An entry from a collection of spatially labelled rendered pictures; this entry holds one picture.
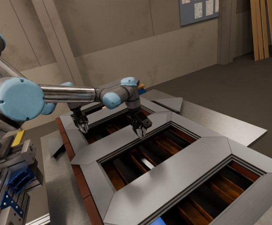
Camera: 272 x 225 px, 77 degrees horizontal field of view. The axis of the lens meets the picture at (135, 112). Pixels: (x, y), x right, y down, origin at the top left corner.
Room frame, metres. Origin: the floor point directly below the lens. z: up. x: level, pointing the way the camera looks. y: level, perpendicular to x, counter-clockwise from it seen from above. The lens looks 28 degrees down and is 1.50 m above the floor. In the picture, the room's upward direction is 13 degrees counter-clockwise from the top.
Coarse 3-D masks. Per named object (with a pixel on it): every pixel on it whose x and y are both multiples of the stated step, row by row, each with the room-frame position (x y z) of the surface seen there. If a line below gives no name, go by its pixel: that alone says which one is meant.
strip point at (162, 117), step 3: (153, 114) 1.13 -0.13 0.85; (156, 114) 1.12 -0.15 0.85; (159, 114) 1.11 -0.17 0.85; (162, 114) 1.10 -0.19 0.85; (165, 114) 1.09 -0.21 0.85; (156, 117) 1.08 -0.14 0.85; (159, 117) 1.07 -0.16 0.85; (162, 117) 1.06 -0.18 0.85; (165, 117) 1.05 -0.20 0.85; (162, 120) 1.02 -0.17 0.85; (165, 120) 1.02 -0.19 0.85
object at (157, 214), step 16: (160, 112) 1.14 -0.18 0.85; (160, 128) 0.95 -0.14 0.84; (176, 128) 0.93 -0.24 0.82; (128, 144) 0.85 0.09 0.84; (96, 160) 0.77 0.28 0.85; (224, 160) 0.57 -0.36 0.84; (240, 160) 0.55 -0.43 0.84; (208, 176) 0.51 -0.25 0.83; (160, 208) 0.41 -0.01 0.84; (112, 224) 0.39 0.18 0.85; (144, 224) 0.37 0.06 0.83
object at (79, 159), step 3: (78, 153) 0.87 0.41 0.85; (81, 153) 0.86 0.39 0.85; (75, 156) 0.84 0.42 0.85; (78, 156) 0.84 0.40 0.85; (81, 156) 0.83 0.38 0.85; (75, 159) 0.82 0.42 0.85; (78, 159) 0.81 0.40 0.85; (81, 159) 0.80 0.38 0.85; (84, 159) 0.80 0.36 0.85; (75, 162) 0.79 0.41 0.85; (78, 162) 0.78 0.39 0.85; (81, 162) 0.78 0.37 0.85; (84, 162) 0.77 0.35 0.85
